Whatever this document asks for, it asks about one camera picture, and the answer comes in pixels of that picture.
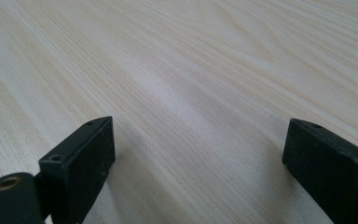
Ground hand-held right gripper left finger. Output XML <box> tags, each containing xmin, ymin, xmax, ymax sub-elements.
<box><xmin>38</xmin><ymin>116</ymin><xmax>117</xmax><ymax>224</ymax></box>

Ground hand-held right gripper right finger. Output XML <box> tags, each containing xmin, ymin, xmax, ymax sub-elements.
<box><xmin>282</xmin><ymin>118</ymin><xmax>358</xmax><ymax>224</ymax></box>

